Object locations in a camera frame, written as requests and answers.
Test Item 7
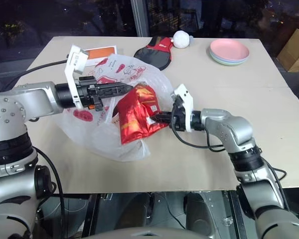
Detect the black red paddle case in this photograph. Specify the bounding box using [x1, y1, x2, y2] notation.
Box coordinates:
[133, 35, 175, 71]

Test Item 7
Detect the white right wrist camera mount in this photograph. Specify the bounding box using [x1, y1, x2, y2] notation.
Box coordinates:
[172, 84, 194, 133]

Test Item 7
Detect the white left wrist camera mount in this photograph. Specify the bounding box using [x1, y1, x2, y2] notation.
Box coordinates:
[64, 44, 90, 111]

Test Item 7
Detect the white plush ball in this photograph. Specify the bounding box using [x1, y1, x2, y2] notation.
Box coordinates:
[172, 30, 194, 49]

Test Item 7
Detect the orange card box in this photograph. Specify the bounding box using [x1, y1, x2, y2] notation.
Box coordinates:
[85, 45, 119, 67]

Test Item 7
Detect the dark rounded shape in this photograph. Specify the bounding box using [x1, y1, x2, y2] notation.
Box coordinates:
[183, 193, 217, 239]

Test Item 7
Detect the brown paper bag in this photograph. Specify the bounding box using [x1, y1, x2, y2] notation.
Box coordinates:
[276, 27, 299, 73]

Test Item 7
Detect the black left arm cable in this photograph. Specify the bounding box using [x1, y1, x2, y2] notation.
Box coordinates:
[0, 58, 68, 93]

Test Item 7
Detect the light green plate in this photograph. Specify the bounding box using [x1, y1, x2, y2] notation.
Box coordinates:
[212, 56, 248, 67]

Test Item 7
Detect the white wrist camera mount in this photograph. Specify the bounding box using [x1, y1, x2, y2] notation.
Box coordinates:
[172, 84, 194, 133]
[64, 44, 90, 111]

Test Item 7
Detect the red foil snack bag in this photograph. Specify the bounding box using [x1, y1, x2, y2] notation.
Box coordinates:
[116, 83, 169, 145]

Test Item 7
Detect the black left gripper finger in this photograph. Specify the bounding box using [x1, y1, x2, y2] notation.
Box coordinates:
[91, 89, 132, 99]
[90, 83, 135, 92]

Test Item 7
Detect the lavender plate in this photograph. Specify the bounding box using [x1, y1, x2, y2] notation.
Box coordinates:
[209, 51, 250, 61]

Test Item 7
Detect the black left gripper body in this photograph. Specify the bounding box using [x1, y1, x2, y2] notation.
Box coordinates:
[77, 76, 105, 113]

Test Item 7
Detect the white red-printed plastic bag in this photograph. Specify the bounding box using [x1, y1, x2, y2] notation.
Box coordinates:
[55, 52, 176, 163]

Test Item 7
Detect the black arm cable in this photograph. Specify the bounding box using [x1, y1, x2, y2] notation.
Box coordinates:
[0, 58, 68, 93]
[171, 123, 230, 152]

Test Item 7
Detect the grey window frame post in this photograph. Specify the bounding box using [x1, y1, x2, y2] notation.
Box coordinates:
[130, 0, 150, 38]

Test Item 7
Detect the light blue plate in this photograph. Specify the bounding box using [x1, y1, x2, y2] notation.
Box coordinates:
[210, 54, 249, 64]

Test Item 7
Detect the pink plate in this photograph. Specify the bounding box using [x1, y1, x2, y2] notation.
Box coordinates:
[209, 39, 250, 58]

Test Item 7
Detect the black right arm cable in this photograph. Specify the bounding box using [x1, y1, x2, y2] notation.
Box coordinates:
[171, 123, 230, 152]

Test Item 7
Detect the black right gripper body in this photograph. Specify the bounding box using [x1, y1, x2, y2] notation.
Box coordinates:
[170, 98, 188, 131]

